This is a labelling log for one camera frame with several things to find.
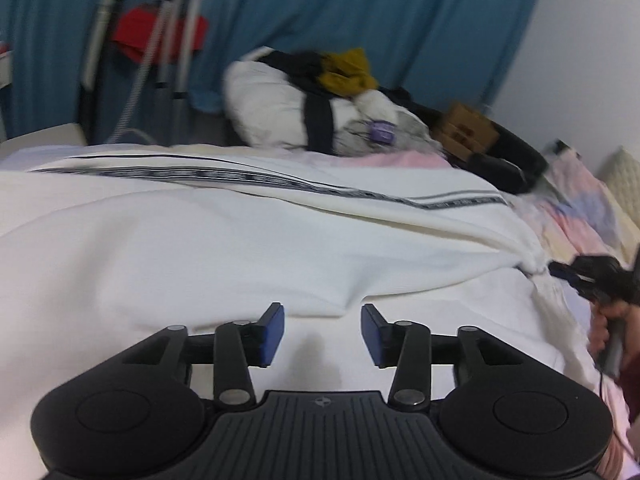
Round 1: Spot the brown paper bag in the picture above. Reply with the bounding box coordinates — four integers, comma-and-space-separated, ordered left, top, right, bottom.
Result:
433, 102, 499, 162

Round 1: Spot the person's right hand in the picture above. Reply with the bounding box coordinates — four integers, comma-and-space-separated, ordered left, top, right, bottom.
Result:
587, 300, 639, 372

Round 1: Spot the mustard yellow garment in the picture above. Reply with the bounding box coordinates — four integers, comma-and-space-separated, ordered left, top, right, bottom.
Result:
318, 48, 378, 98

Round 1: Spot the white puffy jacket pile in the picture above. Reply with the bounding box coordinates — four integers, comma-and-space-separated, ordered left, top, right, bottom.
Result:
222, 47, 442, 157

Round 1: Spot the red cloth on stand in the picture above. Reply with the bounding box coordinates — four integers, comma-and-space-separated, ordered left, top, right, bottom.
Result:
112, 4, 186, 65

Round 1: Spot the white garment with black stripe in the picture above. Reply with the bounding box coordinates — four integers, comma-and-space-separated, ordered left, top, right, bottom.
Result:
0, 145, 582, 480

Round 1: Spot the blue curtain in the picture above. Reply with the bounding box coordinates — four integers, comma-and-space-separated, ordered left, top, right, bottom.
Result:
1, 0, 536, 136

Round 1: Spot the pastel pink duvet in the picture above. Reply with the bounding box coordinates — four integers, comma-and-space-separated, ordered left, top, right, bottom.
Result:
0, 142, 640, 441

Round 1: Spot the black bag on bed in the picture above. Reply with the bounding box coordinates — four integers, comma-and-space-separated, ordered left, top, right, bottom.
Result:
381, 87, 549, 195

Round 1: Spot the cream quilted pillow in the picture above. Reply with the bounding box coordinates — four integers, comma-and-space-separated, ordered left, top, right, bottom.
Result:
599, 146, 640, 224

